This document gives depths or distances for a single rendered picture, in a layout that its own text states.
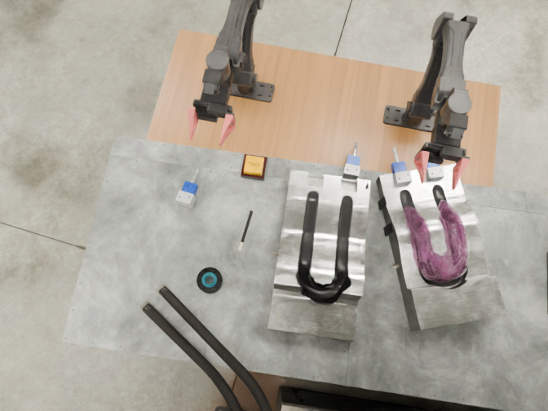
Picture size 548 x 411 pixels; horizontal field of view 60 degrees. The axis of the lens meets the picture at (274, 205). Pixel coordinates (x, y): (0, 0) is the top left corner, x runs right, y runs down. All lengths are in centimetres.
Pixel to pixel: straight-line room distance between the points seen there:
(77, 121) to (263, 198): 146
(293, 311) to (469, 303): 52
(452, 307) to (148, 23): 226
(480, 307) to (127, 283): 108
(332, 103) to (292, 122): 16
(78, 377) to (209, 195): 122
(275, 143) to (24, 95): 170
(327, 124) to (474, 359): 89
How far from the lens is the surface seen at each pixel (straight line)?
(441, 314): 151
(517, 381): 171
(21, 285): 265
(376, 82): 183
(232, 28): 138
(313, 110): 174
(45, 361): 257
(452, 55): 141
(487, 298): 156
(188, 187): 160
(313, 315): 148
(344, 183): 158
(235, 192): 162
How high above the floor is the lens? 234
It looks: 74 degrees down
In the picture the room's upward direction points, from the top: straight up
